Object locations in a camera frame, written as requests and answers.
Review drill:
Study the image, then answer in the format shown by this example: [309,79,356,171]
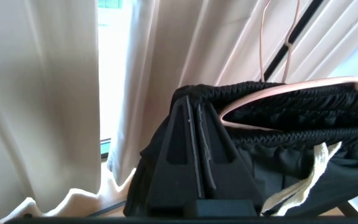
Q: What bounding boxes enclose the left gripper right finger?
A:
[196,101,264,216]

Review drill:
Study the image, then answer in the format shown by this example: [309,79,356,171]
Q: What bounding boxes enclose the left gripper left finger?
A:
[145,95,205,218]

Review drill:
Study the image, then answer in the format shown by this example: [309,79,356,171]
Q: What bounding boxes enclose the black shorts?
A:
[122,80,358,218]

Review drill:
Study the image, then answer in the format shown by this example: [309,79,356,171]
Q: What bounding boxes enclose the pink clothes hanger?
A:
[218,76,358,131]
[259,0,301,84]

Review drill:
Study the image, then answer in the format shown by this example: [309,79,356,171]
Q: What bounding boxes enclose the black clothes rack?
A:
[88,0,358,218]

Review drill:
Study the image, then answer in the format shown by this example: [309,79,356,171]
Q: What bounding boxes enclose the window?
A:
[97,0,134,161]

